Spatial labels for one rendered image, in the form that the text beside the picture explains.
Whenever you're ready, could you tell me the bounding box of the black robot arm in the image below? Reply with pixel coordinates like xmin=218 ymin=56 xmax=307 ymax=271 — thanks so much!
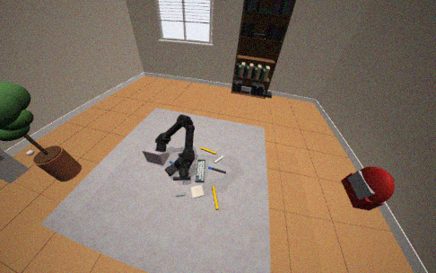
xmin=154 ymin=114 xmax=195 ymax=178

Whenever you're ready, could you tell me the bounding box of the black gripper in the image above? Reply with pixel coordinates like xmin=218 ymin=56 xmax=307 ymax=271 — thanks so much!
xmin=165 ymin=161 xmax=180 ymax=176

